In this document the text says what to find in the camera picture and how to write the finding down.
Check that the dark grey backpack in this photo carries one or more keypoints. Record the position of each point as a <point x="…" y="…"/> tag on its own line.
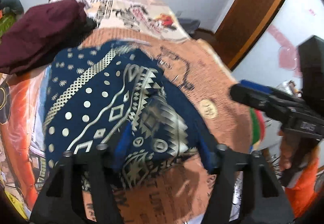
<point x="189" y="25"/>

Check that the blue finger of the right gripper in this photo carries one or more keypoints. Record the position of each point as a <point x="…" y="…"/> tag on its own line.
<point x="258" y="87"/>
<point x="249" y="97"/>

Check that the printed newspaper bedspread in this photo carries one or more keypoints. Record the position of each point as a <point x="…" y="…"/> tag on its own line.
<point x="181" y="193"/>

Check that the navy patterned hooded garment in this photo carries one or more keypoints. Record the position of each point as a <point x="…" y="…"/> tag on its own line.
<point x="91" y="92"/>

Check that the brown wooden door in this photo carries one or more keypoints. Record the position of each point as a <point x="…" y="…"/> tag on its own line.
<point x="243" y="24"/>

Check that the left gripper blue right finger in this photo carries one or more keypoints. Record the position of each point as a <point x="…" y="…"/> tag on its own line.
<point x="207" y="147"/>

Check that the person's right hand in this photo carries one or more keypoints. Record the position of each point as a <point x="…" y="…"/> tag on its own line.
<point x="287" y="149"/>

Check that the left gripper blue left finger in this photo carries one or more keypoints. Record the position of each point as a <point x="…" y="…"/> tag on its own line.
<point x="122" y="149"/>

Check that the green patterned cloth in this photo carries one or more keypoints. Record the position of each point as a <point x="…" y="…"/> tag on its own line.
<point x="6" y="22"/>

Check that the maroon garment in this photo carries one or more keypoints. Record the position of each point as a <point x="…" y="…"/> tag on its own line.
<point x="43" y="31"/>

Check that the red green beige blanket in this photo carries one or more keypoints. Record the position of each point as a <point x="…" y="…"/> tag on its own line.
<point x="258" y="126"/>

